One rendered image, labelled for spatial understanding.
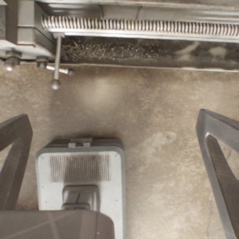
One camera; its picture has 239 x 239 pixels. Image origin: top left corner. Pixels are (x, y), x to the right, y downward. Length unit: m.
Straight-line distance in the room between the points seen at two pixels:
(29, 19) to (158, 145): 1.13
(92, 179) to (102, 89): 0.58
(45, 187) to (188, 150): 0.97
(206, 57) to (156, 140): 0.66
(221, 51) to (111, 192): 0.96
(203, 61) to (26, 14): 0.80
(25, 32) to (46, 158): 0.78
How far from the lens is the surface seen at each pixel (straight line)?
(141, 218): 1.74
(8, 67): 0.77
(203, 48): 1.18
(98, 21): 0.79
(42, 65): 0.94
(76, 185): 1.34
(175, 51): 1.14
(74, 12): 0.93
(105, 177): 1.31
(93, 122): 1.50
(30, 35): 0.75
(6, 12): 0.72
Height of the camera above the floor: 1.48
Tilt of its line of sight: 84 degrees down
